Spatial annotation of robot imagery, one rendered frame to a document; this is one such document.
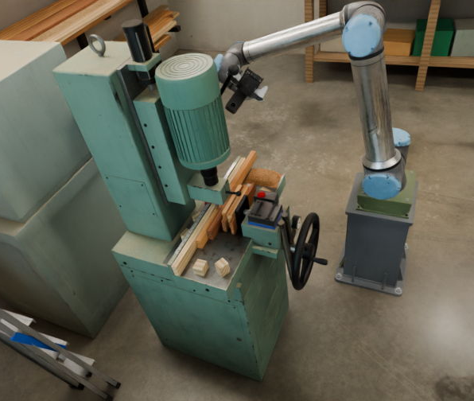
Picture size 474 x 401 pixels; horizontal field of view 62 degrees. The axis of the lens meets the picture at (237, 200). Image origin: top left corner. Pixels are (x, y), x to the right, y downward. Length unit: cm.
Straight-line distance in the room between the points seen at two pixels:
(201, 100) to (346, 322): 152
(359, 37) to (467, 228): 170
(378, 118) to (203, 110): 69
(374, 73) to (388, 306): 132
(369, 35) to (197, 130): 62
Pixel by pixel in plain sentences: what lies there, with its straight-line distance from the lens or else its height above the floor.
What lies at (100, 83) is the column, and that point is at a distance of 125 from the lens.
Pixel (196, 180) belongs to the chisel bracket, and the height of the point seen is 107.
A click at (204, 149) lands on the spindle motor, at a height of 127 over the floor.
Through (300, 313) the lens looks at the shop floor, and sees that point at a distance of 229.
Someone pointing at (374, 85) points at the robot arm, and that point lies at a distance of 150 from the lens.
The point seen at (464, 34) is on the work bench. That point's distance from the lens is 409.
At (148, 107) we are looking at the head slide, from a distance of 124.
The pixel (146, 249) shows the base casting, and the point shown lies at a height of 80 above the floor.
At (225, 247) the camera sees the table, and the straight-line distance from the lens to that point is 142.
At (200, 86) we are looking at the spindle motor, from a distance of 113.
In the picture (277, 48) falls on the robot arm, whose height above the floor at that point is 131.
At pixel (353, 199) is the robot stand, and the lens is 207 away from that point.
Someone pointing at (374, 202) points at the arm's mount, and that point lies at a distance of 196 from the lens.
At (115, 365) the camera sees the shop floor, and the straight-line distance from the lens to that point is 237.
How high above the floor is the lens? 197
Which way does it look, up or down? 43 degrees down
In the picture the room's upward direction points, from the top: 11 degrees counter-clockwise
